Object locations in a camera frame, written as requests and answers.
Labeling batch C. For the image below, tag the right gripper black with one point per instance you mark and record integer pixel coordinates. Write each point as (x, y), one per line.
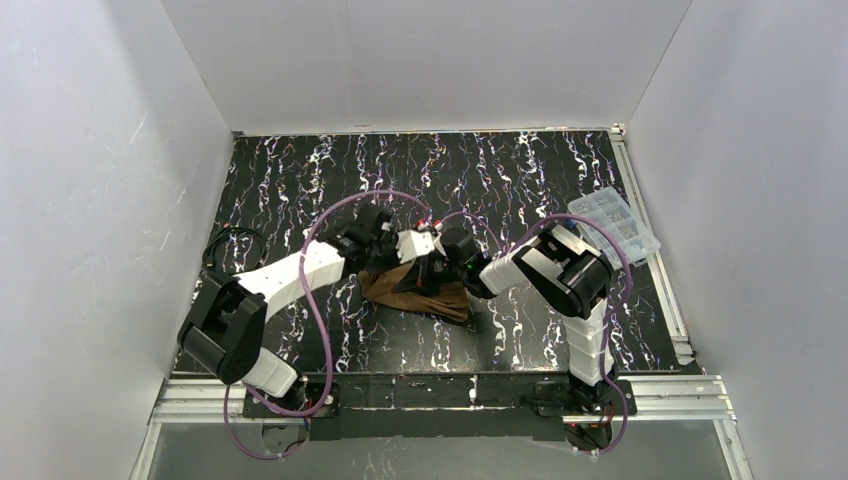
(428, 273)

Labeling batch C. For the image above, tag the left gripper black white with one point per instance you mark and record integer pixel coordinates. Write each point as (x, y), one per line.
(387, 255)

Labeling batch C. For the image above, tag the brown woven cloth napkin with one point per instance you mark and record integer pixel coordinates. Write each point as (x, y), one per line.
(424, 298)

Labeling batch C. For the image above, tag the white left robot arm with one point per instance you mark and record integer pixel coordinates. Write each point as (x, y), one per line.
(224, 328)

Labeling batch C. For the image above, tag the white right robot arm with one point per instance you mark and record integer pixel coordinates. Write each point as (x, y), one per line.
(571, 275)

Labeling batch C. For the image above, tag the clear plastic compartment box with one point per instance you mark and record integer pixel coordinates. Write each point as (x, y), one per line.
(611, 211)

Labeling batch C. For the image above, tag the aluminium side rail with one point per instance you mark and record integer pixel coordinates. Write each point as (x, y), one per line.
(671, 310)

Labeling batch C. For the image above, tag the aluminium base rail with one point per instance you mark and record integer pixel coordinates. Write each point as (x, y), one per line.
(499, 404)

